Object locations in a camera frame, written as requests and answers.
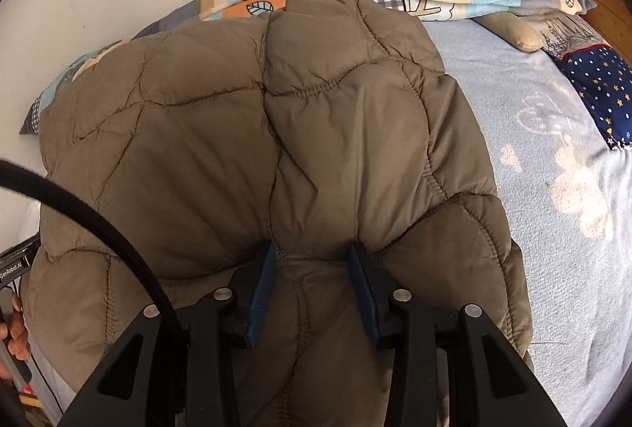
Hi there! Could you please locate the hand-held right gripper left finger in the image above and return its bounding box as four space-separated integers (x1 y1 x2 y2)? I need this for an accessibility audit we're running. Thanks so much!
59 242 277 427

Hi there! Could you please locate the white sketch print cloth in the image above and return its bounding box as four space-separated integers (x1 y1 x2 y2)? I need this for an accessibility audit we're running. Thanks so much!
538 9 613 61

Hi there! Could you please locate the person's left hand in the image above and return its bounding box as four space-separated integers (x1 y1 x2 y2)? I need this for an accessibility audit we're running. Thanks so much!
0 295 31 381

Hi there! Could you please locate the beige pillow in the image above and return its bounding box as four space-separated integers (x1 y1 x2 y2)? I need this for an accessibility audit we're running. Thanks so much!
476 11 546 53

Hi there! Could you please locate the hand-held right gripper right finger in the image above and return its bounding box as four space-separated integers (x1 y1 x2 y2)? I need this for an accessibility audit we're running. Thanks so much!
347 242 568 427

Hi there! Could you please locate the light blue bed sheet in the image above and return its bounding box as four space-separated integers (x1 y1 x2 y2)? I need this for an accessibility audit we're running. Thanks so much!
30 15 632 427

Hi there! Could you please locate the navy starred pillow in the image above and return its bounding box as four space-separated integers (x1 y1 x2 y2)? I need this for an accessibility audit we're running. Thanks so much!
557 44 632 150

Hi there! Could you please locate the brown quilted puffer jacket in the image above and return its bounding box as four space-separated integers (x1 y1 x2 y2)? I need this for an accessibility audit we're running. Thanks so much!
20 0 535 427

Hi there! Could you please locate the black cable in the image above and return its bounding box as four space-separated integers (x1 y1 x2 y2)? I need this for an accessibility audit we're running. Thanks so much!
0 159 184 336

